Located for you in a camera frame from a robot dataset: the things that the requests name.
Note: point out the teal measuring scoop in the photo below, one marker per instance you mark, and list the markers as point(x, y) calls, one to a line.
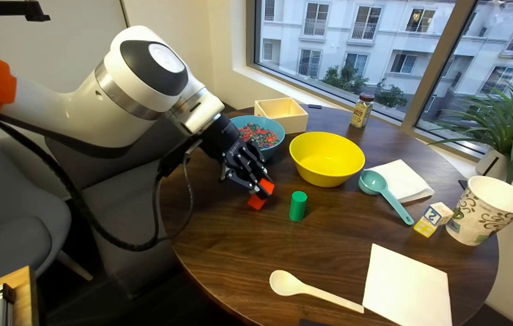
point(375, 182)

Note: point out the colourful cereal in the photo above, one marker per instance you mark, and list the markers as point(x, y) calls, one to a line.
point(266, 137)

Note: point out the small yellow white carton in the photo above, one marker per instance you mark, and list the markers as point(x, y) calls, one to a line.
point(433, 220)

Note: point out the orange block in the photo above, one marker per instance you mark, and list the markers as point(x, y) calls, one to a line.
point(257, 204)

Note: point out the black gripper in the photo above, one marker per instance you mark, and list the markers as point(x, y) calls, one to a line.
point(231, 148)

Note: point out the yellow bowl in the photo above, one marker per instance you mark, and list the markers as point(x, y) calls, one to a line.
point(326, 164)

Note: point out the black bar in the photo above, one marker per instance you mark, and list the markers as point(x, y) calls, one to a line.
point(3, 10)

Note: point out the grey chair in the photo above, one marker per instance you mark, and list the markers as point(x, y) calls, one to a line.
point(8, 193)

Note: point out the black table edge clip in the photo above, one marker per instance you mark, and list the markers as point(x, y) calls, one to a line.
point(463, 184)

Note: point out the jar with yellow label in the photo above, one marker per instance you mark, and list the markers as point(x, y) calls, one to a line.
point(362, 114)

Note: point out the round dark wooden table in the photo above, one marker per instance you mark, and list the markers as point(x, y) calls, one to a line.
point(304, 255)

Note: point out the flat white napkin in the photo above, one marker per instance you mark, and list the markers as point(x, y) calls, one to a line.
point(407, 291)

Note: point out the potted green plant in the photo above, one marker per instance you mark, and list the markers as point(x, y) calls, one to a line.
point(511, 128)

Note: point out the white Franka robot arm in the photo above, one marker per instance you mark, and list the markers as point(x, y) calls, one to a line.
point(86, 103)

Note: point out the white plastic spoon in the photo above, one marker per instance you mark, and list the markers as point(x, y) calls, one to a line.
point(286, 284)

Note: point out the patterned paper cup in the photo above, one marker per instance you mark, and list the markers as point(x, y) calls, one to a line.
point(480, 219)

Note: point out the folded white napkin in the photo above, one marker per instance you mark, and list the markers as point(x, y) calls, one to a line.
point(405, 179)

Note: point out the brown window mullion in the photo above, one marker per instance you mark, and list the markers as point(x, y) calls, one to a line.
point(434, 67)

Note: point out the wooden board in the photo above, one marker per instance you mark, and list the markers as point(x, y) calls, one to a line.
point(25, 297)

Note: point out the green cylinder block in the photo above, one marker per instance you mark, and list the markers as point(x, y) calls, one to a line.
point(298, 208)

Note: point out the white square wooden box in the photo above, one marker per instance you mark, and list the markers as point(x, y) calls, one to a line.
point(297, 124)

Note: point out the blue bowl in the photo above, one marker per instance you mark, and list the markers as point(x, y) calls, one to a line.
point(275, 152)

